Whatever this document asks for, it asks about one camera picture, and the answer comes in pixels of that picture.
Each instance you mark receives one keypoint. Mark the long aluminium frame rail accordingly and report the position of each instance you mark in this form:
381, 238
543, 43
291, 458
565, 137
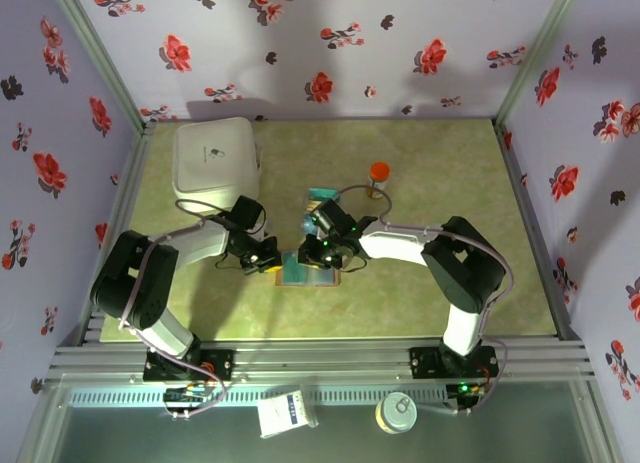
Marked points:
325, 358

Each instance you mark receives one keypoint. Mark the clear plastic tray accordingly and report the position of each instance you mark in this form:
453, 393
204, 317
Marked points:
304, 210

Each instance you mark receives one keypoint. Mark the brown card holder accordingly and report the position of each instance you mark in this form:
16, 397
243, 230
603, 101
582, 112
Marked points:
325, 278

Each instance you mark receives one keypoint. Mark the orange cap pill bottle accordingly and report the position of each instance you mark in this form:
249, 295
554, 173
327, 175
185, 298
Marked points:
380, 173

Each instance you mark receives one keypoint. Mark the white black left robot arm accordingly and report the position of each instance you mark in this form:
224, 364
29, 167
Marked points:
200, 240

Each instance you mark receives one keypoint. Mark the aluminium frame post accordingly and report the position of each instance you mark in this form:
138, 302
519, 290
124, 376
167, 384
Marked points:
102, 58
533, 58

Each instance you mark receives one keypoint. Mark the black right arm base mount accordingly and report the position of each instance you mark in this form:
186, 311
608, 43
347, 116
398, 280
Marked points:
425, 363

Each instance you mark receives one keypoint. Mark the orange credit card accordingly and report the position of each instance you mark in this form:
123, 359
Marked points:
315, 205

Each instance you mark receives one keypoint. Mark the white plastic storage box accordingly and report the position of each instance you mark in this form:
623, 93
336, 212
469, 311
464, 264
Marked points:
215, 158

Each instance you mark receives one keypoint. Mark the white blue paper box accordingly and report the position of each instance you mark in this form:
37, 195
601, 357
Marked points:
282, 415

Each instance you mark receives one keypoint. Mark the teal credit card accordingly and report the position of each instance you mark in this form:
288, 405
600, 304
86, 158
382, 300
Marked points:
294, 274
324, 193

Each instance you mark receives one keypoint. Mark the tin can with pull tab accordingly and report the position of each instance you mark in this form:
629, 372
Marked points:
396, 412

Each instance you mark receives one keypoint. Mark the aluminium side rail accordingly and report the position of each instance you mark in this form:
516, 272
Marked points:
528, 208
131, 178

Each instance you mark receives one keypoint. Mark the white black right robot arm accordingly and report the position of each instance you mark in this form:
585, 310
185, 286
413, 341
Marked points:
395, 245

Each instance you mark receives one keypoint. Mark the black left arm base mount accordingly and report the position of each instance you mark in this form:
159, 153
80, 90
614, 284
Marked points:
220, 363

